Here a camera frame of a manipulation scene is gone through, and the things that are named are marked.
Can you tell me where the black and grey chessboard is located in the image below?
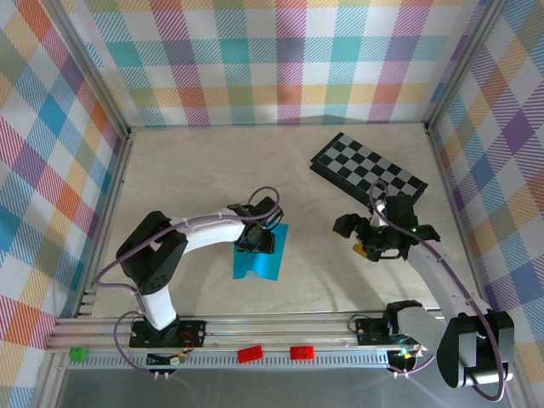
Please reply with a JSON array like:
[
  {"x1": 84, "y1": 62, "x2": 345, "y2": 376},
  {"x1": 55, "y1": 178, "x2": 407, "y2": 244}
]
[{"x1": 309, "y1": 132, "x2": 428, "y2": 213}]

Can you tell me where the red plastic block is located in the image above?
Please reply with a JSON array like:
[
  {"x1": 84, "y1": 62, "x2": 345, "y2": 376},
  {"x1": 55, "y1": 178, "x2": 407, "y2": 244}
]
[
  {"x1": 236, "y1": 345, "x2": 264, "y2": 365},
  {"x1": 289, "y1": 345, "x2": 316, "y2": 362}
]

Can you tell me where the small circuit board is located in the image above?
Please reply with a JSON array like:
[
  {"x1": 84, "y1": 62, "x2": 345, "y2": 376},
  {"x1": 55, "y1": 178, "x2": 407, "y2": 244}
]
[
  {"x1": 388, "y1": 346, "x2": 427, "y2": 371},
  {"x1": 146, "y1": 348, "x2": 189, "y2": 368}
]

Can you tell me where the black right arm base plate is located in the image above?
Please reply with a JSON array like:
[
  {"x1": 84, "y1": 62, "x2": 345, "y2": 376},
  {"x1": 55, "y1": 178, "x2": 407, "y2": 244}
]
[{"x1": 354, "y1": 314, "x2": 411, "y2": 347}]

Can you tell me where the aluminium side rail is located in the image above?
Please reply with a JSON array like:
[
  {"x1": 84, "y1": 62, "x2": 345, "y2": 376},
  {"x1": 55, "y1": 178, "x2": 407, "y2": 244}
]
[
  {"x1": 424, "y1": 122, "x2": 488, "y2": 315},
  {"x1": 71, "y1": 127, "x2": 136, "y2": 319}
]

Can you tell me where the aluminium mounting rail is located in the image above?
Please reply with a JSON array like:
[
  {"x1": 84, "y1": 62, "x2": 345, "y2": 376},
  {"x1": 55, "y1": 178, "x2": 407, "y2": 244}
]
[{"x1": 45, "y1": 309, "x2": 450, "y2": 354}]

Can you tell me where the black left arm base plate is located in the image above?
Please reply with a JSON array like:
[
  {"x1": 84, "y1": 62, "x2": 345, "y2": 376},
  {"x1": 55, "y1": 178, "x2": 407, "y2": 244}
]
[{"x1": 128, "y1": 319, "x2": 208, "y2": 350}]

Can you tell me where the slotted grey cable duct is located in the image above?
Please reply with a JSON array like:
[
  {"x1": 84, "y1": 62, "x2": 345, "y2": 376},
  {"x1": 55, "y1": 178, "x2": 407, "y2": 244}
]
[{"x1": 67, "y1": 350, "x2": 426, "y2": 371}]

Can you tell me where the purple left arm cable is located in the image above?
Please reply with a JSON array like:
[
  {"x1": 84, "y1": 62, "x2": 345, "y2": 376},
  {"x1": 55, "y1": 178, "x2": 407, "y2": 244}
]
[{"x1": 93, "y1": 185, "x2": 281, "y2": 379}]

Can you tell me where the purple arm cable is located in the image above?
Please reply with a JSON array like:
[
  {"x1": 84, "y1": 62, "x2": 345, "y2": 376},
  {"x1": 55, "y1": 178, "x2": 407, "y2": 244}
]
[
  {"x1": 368, "y1": 180, "x2": 510, "y2": 403},
  {"x1": 93, "y1": 185, "x2": 281, "y2": 379}
]

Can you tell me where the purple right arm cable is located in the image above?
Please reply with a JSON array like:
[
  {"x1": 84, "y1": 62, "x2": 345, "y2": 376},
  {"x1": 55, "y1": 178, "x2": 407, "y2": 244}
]
[{"x1": 368, "y1": 180, "x2": 510, "y2": 403}]

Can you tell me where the aluminium frame post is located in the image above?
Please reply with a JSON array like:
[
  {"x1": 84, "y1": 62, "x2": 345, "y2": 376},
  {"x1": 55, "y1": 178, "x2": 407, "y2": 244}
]
[
  {"x1": 40, "y1": 0, "x2": 133, "y2": 139},
  {"x1": 423, "y1": 0, "x2": 510, "y2": 135}
]

